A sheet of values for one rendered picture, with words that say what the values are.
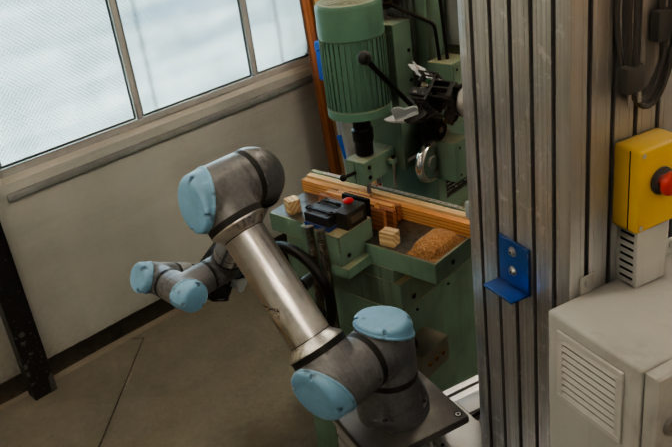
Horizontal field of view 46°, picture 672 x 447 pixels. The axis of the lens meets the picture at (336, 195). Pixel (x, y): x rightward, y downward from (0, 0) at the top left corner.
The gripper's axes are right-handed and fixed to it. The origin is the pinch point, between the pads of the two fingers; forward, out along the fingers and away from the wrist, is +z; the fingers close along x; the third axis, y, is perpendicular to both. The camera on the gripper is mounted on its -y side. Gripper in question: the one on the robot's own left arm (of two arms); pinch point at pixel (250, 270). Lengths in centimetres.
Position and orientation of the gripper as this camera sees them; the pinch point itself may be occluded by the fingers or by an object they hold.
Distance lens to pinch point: 213.1
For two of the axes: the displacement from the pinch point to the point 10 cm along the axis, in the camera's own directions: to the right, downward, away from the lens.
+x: 7.2, 2.4, -6.5
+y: -2.4, 9.7, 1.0
